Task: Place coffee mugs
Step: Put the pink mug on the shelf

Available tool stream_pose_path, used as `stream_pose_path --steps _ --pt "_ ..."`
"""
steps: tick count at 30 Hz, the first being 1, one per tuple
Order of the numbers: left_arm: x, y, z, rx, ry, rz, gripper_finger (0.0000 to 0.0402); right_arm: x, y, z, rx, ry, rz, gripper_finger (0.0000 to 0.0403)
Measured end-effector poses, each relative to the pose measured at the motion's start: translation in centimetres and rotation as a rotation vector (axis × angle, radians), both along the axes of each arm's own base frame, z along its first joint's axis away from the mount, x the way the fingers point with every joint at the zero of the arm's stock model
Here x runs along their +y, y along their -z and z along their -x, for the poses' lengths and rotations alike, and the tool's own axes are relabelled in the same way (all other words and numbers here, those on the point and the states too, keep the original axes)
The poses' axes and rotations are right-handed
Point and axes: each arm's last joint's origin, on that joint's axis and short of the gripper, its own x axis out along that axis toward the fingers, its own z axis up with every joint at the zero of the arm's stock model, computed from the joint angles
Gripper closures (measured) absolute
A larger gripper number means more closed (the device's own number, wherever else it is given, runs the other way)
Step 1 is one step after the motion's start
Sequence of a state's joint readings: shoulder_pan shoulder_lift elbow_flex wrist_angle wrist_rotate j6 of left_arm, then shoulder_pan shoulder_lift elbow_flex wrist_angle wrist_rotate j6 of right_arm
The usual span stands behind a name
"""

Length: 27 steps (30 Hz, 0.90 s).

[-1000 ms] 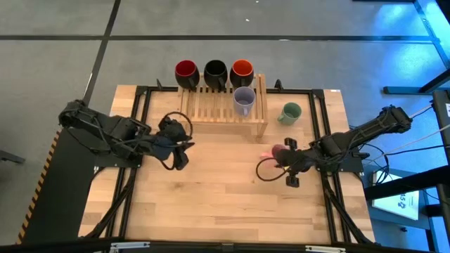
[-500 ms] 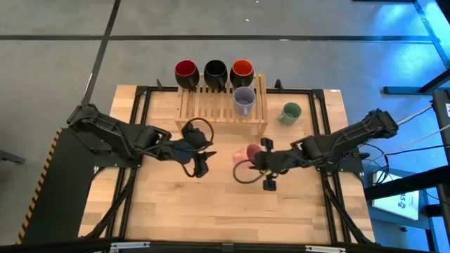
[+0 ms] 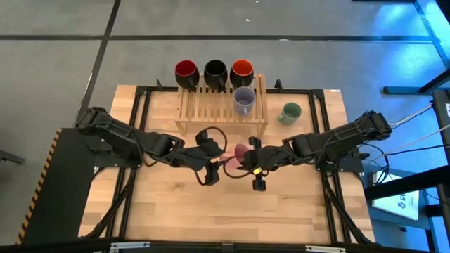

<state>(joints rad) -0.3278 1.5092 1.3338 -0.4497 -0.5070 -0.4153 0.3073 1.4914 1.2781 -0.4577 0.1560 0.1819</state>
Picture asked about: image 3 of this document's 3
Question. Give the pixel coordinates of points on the silver metal bracket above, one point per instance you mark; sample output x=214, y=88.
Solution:
x=325, y=249
x=128, y=246

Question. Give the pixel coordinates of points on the black mug orange inside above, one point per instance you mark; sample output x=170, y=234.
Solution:
x=242, y=66

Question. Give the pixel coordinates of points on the black metal stand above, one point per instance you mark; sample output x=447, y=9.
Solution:
x=432, y=35

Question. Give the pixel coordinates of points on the pink mug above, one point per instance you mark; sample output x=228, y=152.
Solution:
x=239, y=152

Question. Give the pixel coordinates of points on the all black mug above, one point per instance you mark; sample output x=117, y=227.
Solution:
x=215, y=72

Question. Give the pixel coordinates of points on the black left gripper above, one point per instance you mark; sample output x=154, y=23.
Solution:
x=200, y=156

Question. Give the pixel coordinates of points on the black cabinet hazard stripe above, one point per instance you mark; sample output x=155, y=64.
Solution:
x=63, y=193

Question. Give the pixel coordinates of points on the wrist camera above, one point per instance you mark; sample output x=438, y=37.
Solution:
x=259, y=183
x=212, y=177

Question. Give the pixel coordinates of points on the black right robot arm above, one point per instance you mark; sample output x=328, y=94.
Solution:
x=337, y=138

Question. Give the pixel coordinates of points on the green mug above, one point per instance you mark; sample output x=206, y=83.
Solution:
x=292, y=112

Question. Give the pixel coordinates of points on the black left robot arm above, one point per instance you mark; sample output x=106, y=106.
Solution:
x=123, y=135

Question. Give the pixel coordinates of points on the lavender mug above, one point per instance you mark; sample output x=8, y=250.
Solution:
x=244, y=96

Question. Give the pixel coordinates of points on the wooden slatted rack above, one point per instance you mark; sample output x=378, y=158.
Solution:
x=211, y=109

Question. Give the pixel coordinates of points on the black mug red inside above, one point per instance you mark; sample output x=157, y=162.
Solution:
x=183, y=81

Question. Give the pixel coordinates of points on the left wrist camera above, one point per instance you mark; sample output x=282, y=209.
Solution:
x=212, y=177

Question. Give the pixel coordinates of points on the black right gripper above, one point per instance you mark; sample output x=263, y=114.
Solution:
x=269, y=156

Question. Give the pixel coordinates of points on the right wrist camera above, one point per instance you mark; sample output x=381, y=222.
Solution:
x=259, y=183

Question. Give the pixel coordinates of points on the black table frame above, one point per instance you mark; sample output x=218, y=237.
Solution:
x=146, y=105

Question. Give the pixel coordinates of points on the black furniture foot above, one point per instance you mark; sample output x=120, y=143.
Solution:
x=10, y=157

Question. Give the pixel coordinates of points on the white printed box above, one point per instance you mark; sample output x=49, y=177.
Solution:
x=395, y=196

